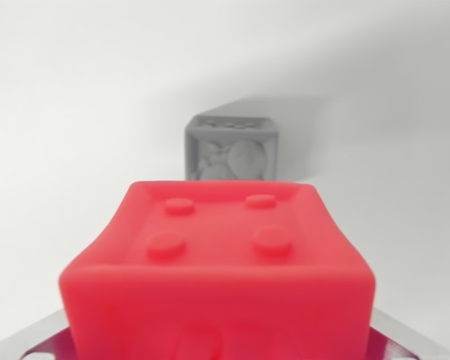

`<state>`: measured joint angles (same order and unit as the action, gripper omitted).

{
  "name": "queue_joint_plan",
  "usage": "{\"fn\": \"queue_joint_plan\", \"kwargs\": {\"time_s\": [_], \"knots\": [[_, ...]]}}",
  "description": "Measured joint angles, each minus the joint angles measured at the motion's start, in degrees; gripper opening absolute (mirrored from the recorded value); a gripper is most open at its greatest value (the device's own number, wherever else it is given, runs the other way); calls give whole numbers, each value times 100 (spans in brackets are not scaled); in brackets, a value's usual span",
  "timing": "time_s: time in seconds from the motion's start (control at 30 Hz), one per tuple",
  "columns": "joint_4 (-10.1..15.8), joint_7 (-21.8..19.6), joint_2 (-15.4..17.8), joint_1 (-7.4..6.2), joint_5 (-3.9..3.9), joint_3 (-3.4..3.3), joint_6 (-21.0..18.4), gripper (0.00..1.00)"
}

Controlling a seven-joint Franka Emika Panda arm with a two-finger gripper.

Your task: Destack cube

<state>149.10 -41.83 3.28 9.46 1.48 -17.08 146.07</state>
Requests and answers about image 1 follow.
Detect gripper left finger with black rubber pad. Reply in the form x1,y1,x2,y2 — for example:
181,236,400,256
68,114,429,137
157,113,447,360
0,309,80,360

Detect red studded cube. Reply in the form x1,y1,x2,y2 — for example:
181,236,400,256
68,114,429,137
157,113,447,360
58,179,377,360

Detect gripper right finger with black rubber pad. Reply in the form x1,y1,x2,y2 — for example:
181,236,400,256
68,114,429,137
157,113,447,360
367,306,436,360

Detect grey studded cube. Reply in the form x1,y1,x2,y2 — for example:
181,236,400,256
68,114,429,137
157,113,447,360
184,115,279,182

